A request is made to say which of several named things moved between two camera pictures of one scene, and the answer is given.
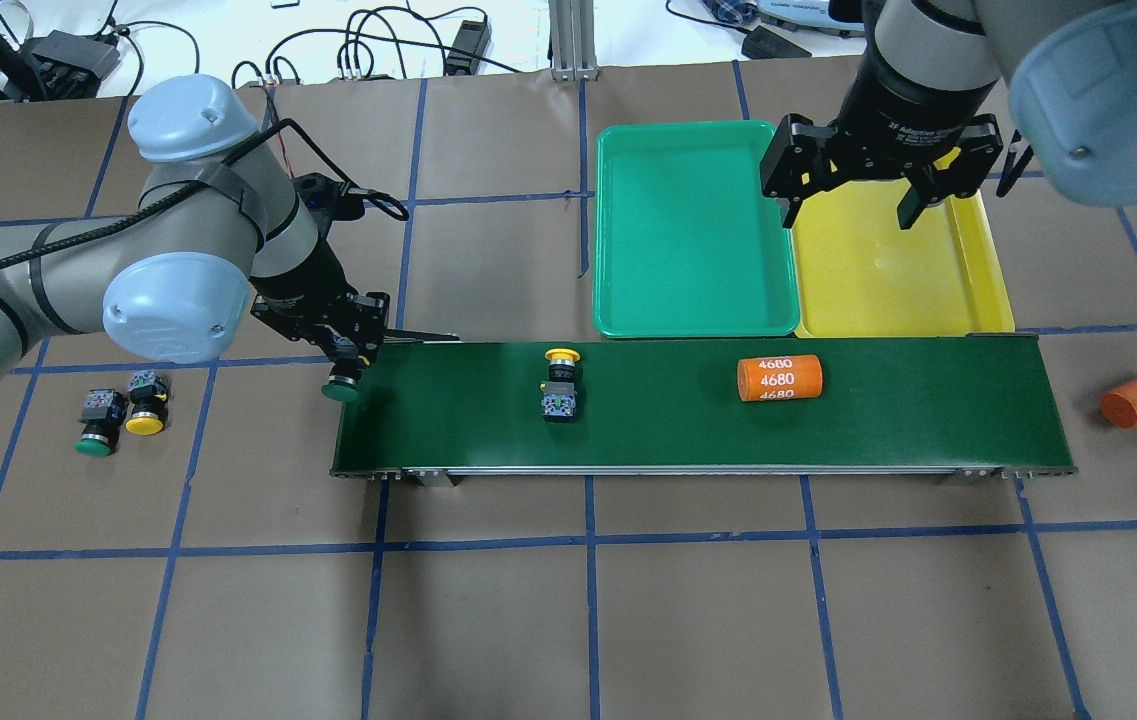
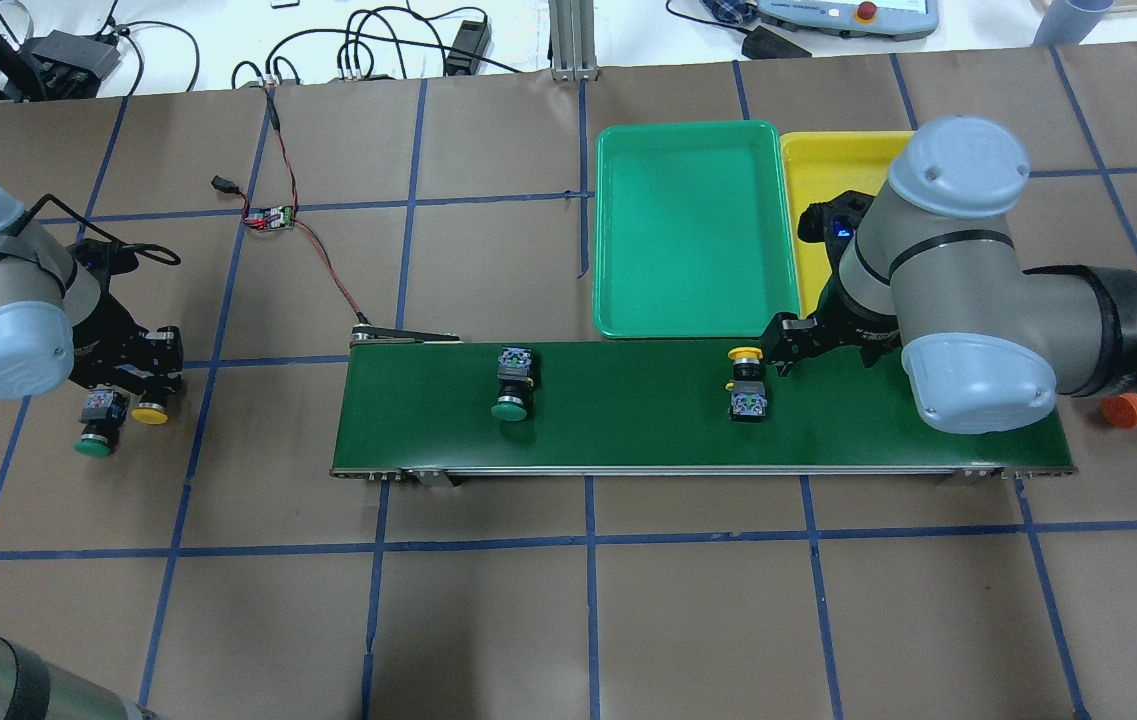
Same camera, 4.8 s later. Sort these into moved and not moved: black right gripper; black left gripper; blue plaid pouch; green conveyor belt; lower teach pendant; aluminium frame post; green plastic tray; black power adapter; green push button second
Moved: black left gripper; black right gripper
Not moved: aluminium frame post; green plastic tray; lower teach pendant; black power adapter; blue plaid pouch; green conveyor belt; green push button second
